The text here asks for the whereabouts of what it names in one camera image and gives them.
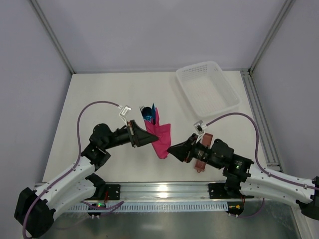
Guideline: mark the white plastic basket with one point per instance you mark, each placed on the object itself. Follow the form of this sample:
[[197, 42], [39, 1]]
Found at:
[[207, 89]]

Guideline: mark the aluminium frame post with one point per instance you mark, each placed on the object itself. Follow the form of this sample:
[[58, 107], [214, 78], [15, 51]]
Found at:
[[272, 32], [51, 34]]

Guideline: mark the right controller board black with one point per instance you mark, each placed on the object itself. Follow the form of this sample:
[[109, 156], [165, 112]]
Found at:
[[235, 210]]

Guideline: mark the white slotted cable duct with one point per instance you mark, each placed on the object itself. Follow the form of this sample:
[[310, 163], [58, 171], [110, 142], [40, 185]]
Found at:
[[152, 207]]

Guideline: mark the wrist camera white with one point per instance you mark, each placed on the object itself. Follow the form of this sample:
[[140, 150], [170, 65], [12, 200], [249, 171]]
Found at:
[[124, 110], [200, 127]]

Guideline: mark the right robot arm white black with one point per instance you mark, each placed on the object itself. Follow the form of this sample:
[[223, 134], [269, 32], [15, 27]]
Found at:
[[244, 178]]

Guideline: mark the right aluminium frame post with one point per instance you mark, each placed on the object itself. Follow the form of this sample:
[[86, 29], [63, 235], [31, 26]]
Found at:
[[272, 32]]

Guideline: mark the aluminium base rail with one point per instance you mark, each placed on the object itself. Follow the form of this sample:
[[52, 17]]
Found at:
[[163, 190]]

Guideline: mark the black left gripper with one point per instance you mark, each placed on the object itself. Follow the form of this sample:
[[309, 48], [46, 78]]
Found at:
[[132, 133]]

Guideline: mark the right side aluminium rail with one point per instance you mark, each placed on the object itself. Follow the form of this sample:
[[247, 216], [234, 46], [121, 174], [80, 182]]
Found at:
[[266, 139]]

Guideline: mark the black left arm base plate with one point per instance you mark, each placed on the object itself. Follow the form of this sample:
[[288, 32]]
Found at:
[[107, 192]]

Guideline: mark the blue metallic fork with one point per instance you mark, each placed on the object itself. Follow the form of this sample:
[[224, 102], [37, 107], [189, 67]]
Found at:
[[142, 110]]

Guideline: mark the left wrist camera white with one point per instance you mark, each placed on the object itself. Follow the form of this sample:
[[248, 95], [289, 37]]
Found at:
[[124, 110]]

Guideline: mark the pink paper napkin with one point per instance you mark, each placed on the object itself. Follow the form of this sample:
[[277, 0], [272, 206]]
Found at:
[[163, 132]]

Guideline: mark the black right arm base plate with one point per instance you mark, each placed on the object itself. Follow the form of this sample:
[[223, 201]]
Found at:
[[217, 191]]

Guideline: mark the left controller board black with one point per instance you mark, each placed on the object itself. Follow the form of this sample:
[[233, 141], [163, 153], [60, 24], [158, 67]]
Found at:
[[96, 209]]

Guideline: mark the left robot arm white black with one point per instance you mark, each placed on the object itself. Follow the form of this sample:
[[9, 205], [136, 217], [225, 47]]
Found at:
[[37, 209]]

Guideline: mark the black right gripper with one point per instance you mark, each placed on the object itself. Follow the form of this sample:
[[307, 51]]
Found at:
[[192, 148]]

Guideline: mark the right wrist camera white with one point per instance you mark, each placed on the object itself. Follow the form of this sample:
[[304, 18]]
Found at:
[[200, 127]]

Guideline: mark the left aluminium frame post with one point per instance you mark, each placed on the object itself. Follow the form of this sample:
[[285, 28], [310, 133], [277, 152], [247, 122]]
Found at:
[[51, 34]]

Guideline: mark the brown utensil tray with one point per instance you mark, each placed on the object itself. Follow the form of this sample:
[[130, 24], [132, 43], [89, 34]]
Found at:
[[206, 141]]

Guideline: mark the controller board black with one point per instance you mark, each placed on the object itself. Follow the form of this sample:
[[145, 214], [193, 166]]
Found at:
[[96, 209], [235, 210]]

